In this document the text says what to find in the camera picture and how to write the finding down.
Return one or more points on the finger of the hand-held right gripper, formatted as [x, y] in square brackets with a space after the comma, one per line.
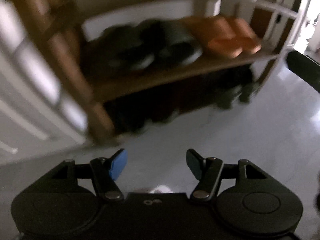
[307, 72]

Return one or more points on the white panelled cabinet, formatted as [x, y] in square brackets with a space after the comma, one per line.
[25, 92]

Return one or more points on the black shoe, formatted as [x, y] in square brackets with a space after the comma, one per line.
[127, 115]
[162, 105]

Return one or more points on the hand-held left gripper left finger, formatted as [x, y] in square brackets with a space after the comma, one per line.
[118, 163]

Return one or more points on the olive green sneaker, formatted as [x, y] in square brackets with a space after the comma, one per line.
[250, 91]
[228, 96]

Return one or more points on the dark slide sandal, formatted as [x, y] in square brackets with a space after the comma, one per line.
[177, 42]
[130, 47]

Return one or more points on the white sneaker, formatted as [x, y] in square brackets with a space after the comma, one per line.
[162, 189]

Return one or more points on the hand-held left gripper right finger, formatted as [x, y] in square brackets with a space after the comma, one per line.
[195, 163]

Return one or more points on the wooden shoe rack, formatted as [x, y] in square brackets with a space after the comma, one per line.
[150, 77]

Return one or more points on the orange slipper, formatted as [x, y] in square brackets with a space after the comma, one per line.
[246, 35]
[215, 37]

